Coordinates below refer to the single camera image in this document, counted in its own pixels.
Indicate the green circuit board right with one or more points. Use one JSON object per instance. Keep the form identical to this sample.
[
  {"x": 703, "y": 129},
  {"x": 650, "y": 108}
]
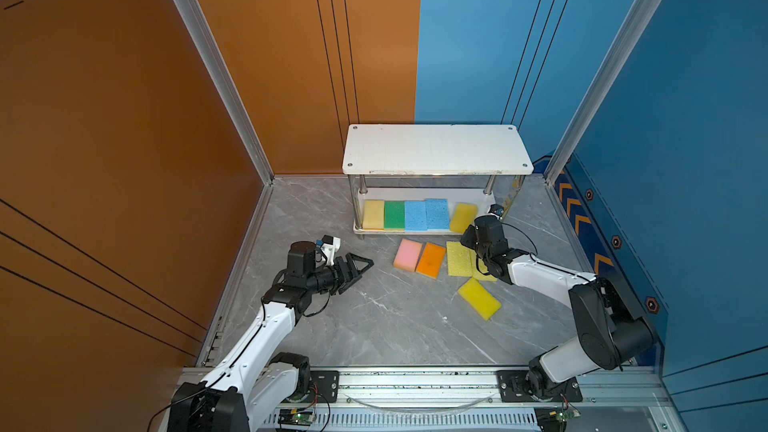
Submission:
[{"x": 555, "y": 420}]

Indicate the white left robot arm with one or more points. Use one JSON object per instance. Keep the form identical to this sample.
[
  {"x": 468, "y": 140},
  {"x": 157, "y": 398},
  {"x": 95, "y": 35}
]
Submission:
[{"x": 242, "y": 391}]

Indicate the blue sponge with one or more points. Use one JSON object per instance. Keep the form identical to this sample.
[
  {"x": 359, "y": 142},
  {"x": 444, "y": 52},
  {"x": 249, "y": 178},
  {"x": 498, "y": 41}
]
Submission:
[
  {"x": 438, "y": 215},
  {"x": 415, "y": 216}
]

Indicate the lime porous sponge left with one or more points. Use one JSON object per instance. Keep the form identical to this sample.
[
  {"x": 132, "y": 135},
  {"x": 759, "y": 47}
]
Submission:
[{"x": 460, "y": 260}]

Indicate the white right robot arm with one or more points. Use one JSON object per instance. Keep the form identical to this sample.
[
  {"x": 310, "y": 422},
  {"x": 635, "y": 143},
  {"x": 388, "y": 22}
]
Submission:
[{"x": 611, "y": 324}]

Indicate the aluminium corner post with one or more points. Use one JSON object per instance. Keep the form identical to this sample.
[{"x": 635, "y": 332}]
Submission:
[
  {"x": 203, "y": 38},
  {"x": 631, "y": 30}
]

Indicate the aluminium corner post right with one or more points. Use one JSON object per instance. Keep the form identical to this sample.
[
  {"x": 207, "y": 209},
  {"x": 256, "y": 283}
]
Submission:
[{"x": 631, "y": 30}]

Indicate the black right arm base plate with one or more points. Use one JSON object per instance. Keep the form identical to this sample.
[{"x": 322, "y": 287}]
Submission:
[{"x": 516, "y": 385}]

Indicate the pink sponge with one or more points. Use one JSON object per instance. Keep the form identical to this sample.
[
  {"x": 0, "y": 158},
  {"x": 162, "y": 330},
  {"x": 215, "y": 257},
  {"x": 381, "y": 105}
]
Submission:
[{"x": 408, "y": 255}]

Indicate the lime porous sponge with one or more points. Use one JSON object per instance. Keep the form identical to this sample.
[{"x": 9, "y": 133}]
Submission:
[
  {"x": 460, "y": 260},
  {"x": 480, "y": 272}
]

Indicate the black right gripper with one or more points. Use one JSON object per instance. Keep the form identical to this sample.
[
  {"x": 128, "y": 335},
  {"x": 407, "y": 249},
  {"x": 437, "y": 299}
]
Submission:
[{"x": 470, "y": 233}]

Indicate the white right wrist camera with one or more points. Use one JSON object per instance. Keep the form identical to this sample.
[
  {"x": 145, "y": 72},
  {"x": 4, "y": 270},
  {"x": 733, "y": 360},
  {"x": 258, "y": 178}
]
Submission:
[{"x": 497, "y": 210}]

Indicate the green sponge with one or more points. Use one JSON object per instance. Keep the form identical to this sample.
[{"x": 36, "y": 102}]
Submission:
[{"x": 394, "y": 215}]

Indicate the pale yellow sponge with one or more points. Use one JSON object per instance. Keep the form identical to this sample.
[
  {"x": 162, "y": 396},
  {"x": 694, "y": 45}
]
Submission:
[{"x": 373, "y": 215}]

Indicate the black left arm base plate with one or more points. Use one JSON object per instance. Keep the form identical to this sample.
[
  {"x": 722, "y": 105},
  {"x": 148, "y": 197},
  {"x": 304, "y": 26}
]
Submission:
[{"x": 323, "y": 385}]

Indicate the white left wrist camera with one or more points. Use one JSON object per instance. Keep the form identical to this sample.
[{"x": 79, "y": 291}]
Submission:
[{"x": 327, "y": 249}]

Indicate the bright yellow sponge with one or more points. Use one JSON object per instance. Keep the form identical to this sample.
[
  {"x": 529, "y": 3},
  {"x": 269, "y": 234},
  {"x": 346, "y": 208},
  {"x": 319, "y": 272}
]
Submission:
[{"x": 482, "y": 302}]

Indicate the green circuit board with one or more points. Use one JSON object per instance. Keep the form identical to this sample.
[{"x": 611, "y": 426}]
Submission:
[
  {"x": 295, "y": 418},
  {"x": 555, "y": 420}
]

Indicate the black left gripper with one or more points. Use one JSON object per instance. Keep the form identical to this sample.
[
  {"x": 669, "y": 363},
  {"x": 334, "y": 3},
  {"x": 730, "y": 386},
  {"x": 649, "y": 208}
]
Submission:
[{"x": 344, "y": 280}]

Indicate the orange sponge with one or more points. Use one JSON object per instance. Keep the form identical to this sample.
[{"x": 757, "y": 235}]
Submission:
[{"x": 431, "y": 260}]

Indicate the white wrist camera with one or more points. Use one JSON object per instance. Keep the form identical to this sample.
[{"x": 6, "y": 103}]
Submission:
[
  {"x": 497, "y": 210},
  {"x": 327, "y": 249}
]

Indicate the lime porous sponge right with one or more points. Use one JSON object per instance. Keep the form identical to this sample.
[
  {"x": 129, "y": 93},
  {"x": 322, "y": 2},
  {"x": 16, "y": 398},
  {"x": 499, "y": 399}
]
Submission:
[{"x": 480, "y": 272}]

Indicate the green circuit board left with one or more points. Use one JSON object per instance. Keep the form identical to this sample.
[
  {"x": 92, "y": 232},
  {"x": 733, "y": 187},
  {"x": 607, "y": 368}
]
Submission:
[{"x": 295, "y": 418}]

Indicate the aluminium corner post left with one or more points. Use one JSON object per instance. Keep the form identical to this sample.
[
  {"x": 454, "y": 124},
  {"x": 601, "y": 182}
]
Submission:
[{"x": 203, "y": 38}]

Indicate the white two-tier shelf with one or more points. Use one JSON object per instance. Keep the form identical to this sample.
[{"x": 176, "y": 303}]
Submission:
[{"x": 433, "y": 151}]

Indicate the aluminium front rail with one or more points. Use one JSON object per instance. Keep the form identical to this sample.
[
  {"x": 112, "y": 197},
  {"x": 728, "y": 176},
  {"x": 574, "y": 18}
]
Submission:
[{"x": 466, "y": 398}]

